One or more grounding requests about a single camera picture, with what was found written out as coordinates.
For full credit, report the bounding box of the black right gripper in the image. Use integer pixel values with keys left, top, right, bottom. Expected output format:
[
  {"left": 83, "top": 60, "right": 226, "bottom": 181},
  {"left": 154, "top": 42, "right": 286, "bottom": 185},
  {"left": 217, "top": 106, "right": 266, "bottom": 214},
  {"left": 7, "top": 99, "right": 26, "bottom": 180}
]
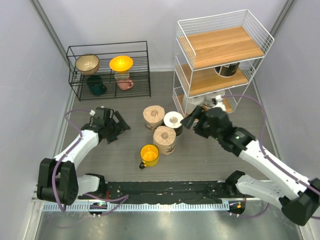
[{"left": 181, "top": 105, "right": 222, "bottom": 141}]

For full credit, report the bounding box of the white toilet paper roll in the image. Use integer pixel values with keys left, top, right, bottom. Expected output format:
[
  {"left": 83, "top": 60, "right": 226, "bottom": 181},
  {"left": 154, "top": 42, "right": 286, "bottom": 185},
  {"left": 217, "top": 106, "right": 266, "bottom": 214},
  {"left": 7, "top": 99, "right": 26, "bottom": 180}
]
[{"left": 202, "top": 90, "right": 225, "bottom": 111}]

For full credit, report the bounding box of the black roll front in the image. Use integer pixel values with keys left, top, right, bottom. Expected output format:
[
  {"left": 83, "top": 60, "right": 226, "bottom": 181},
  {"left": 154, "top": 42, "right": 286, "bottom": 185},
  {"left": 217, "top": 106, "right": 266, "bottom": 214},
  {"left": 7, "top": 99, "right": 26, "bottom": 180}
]
[{"left": 214, "top": 62, "right": 240, "bottom": 78}]

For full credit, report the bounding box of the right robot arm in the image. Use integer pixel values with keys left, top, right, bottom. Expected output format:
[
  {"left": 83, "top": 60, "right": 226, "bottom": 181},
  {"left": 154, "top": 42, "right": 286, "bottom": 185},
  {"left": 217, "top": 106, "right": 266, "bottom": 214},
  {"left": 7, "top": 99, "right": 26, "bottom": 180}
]
[{"left": 181, "top": 106, "right": 320, "bottom": 226}]

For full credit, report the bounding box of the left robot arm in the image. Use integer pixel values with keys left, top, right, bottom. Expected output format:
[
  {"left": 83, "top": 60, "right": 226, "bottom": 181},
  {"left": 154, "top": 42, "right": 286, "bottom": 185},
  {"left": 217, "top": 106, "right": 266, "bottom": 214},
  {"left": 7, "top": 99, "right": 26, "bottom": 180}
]
[{"left": 36, "top": 106, "right": 130, "bottom": 212}]

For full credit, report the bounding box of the black wrapped toilet paper roll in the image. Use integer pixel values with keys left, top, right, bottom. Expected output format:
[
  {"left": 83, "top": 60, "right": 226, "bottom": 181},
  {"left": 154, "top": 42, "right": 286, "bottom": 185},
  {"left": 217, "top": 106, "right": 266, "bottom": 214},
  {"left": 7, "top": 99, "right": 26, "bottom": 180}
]
[{"left": 163, "top": 111, "right": 184, "bottom": 137}]

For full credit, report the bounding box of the brown wrapped roll front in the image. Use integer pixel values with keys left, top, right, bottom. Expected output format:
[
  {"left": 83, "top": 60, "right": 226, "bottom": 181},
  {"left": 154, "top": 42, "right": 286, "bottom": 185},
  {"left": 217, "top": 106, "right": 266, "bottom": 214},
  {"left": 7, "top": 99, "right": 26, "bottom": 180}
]
[{"left": 153, "top": 126, "right": 176, "bottom": 155}]

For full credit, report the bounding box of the brown wrapped roll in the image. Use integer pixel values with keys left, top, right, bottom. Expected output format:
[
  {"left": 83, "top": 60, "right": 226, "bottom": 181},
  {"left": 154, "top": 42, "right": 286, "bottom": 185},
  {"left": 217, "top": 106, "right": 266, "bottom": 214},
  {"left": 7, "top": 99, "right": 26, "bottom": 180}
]
[
  {"left": 143, "top": 105, "right": 165, "bottom": 133},
  {"left": 153, "top": 126, "right": 176, "bottom": 155}
]

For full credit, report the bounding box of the brown wrapped roll back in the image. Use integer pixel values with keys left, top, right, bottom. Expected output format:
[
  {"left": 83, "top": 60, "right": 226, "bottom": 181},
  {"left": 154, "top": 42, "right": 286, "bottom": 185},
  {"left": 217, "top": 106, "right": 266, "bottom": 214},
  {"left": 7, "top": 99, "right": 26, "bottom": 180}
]
[{"left": 143, "top": 105, "right": 165, "bottom": 133}]

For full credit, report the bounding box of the yellow enamel mug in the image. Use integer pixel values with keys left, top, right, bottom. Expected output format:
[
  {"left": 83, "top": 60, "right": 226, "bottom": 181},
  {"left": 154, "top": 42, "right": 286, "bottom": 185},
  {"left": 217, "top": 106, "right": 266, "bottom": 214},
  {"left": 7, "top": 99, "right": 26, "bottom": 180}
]
[{"left": 139, "top": 144, "right": 160, "bottom": 170}]

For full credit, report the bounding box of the pink mug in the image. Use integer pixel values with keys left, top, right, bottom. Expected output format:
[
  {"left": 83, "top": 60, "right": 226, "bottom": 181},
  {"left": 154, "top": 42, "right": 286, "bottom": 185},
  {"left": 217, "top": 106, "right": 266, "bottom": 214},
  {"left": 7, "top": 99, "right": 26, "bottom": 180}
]
[{"left": 116, "top": 78, "right": 134, "bottom": 91}]

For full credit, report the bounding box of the dark green mug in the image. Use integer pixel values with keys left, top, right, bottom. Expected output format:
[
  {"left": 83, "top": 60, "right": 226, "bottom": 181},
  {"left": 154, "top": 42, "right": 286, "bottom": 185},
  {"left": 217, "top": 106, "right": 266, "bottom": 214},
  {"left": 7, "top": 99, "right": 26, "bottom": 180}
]
[{"left": 86, "top": 75, "right": 107, "bottom": 96}]

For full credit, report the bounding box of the beige small cup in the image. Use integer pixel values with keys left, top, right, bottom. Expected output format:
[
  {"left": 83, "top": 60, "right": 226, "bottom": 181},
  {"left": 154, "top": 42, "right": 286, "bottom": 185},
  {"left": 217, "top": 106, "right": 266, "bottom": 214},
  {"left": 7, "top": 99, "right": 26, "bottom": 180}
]
[{"left": 114, "top": 72, "right": 130, "bottom": 81}]

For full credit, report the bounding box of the orange bowl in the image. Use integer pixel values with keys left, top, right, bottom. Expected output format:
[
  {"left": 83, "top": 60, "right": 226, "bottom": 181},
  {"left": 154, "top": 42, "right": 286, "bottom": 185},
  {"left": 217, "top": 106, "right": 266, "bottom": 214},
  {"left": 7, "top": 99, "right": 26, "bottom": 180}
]
[{"left": 109, "top": 55, "right": 134, "bottom": 73}]

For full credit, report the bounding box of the beige brown bowl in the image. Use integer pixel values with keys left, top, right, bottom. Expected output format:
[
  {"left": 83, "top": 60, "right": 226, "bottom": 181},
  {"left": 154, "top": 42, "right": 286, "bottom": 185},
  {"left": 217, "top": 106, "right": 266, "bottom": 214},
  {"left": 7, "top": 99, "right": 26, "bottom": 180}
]
[{"left": 75, "top": 54, "right": 100, "bottom": 76}]

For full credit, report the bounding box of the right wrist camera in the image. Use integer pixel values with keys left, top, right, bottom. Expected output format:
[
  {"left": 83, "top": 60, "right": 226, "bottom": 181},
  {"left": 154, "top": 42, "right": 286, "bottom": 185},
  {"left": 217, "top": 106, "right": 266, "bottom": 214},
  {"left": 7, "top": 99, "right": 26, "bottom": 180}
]
[{"left": 212, "top": 95, "right": 226, "bottom": 112}]

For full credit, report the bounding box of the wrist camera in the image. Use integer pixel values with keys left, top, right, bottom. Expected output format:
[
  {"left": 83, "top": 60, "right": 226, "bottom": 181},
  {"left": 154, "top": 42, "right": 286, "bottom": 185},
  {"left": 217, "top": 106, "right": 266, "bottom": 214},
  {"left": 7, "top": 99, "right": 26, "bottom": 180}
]
[
  {"left": 212, "top": 95, "right": 226, "bottom": 112},
  {"left": 89, "top": 106, "right": 105, "bottom": 116}
]

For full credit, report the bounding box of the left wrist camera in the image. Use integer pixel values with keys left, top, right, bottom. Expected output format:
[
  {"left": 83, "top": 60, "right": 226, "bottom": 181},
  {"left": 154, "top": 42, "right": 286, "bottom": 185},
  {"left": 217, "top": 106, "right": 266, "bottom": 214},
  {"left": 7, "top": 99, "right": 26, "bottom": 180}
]
[{"left": 89, "top": 106, "right": 105, "bottom": 116}]

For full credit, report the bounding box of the black wire rack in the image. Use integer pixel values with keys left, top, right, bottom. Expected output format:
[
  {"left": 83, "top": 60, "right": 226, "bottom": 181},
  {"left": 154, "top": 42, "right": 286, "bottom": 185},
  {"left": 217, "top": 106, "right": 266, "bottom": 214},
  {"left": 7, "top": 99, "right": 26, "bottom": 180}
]
[{"left": 66, "top": 40, "right": 151, "bottom": 102}]

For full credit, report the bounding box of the white wire wooden shelf rack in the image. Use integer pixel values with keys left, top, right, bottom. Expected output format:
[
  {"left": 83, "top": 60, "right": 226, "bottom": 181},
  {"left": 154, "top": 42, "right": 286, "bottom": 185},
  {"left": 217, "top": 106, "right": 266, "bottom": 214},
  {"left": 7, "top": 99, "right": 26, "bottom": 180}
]
[{"left": 172, "top": 9, "right": 274, "bottom": 116}]

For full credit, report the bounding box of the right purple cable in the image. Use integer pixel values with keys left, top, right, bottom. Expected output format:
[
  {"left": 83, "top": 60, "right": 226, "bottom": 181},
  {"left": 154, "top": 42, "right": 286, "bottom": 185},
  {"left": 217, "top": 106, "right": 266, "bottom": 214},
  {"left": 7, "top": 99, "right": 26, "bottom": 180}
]
[{"left": 219, "top": 94, "right": 320, "bottom": 218}]

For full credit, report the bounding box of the purple cable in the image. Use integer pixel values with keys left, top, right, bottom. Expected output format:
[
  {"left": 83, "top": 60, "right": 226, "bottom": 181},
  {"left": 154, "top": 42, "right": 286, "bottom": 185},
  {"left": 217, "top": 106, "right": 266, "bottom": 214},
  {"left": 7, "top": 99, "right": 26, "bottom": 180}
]
[
  {"left": 219, "top": 94, "right": 320, "bottom": 218},
  {"left": 52, "top": 107, "right": 131, "bottom": 213}
]

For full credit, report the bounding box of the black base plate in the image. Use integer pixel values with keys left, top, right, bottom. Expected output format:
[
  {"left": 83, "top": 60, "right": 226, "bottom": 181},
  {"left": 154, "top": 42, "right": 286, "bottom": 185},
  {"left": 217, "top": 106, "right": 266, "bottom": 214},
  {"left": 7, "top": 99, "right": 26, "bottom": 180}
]
[{"left": 86, "top": 180, "right": 256, "bottom": 205}]

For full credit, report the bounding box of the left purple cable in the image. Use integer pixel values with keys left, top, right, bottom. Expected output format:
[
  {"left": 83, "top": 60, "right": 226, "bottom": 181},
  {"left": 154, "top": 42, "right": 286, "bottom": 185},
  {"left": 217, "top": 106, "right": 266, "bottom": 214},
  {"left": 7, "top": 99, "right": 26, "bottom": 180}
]
[{"left": 52, "top": 107, "right": 131, "bottom": 213}]

